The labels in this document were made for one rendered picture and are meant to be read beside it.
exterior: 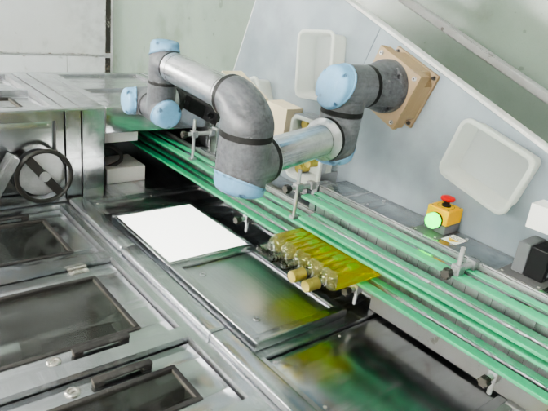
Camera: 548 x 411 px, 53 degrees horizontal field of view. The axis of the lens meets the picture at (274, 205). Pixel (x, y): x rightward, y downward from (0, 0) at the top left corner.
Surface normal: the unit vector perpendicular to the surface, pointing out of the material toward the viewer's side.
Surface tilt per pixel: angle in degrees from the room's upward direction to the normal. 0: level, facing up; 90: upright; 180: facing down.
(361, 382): 91
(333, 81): 8
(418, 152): 0
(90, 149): 90
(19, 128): 90
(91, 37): 90
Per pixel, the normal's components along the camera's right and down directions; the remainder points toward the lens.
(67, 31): 0.62, 0.36
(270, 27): -0.78, 0.14
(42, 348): 0.11, -0.92
